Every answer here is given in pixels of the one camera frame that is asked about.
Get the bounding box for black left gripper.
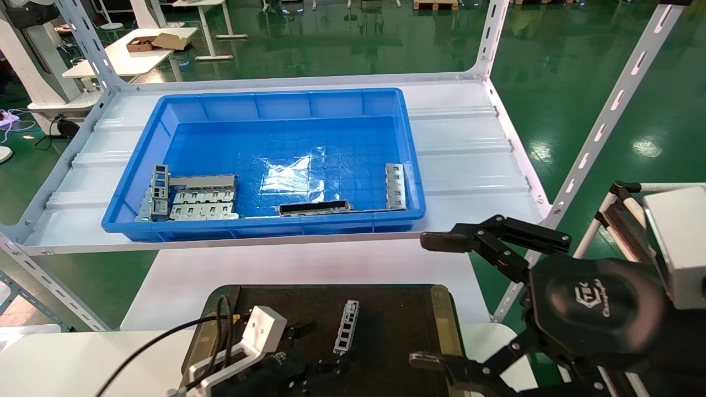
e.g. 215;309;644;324
212;321;345;397

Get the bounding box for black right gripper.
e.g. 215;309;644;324
409;215;706;397

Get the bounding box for silver windowed frame part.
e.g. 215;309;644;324
149;164;169;216
333;299;361;355

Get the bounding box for black container brass rim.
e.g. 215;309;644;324
181;283;466;397

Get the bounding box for long black framed part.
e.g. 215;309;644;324
278;200;352;217

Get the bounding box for small silver metal part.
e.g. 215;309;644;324
135;186;155;223

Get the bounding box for white pipe cart black shelves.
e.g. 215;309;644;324
574;181;706;271

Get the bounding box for white slotted-angle shelf rack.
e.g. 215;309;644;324
0;0;693;334

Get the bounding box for long grey metal housing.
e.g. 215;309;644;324
168;174;239;192

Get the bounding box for blue plastic bin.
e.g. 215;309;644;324
101;88;426;242

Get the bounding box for white rounded-corner table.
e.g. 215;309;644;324
0;321;555;397

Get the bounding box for black round object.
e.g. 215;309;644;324
54;117;82;140

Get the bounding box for white desk with foot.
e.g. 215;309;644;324
172;0;249;61

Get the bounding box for open flat cardboard box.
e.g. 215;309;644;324
126;33;191;53

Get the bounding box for white table with cardboard box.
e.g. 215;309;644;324
62;26;198;83

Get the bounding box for white power strip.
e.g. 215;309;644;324
0;109;35;132

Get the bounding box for white robot black head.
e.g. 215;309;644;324
0;0;104;119

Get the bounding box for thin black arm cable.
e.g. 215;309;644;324
95;296;246;397

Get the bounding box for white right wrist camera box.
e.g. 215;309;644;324
643;186;706;310

